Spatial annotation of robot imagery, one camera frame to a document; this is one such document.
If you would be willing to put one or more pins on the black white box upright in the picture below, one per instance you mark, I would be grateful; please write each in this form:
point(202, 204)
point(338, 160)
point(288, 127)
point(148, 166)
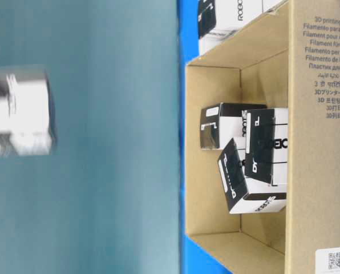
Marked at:
point(221, 122)

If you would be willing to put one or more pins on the black white box tilted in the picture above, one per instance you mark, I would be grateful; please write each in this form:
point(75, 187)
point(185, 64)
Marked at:
point(244, 194)

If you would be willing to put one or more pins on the black white box lower middle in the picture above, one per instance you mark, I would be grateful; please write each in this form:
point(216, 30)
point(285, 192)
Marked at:
point(266, 156)

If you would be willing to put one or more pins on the black white box in tray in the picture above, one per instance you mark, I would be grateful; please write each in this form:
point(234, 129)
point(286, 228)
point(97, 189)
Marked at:
point(218, 19)

